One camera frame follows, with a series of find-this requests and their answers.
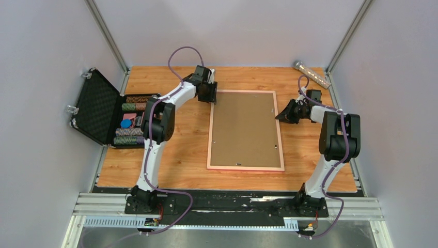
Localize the blue round chip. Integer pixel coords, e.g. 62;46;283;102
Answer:
120;119;132;129

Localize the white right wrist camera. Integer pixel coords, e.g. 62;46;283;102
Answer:
295;91;308;105

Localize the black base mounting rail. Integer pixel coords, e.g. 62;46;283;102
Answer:
124;188;329;226

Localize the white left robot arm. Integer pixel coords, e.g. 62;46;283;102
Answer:
131;65;217;213

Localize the black poker chip case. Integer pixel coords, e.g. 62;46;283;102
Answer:
69;68;160;149

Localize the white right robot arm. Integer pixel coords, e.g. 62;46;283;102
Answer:
275;87;361;216

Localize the wooden picture frame pink inlay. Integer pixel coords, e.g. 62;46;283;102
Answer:
207;89;285;172

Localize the glittery silver tube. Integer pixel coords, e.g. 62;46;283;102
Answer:
292;60;331;89

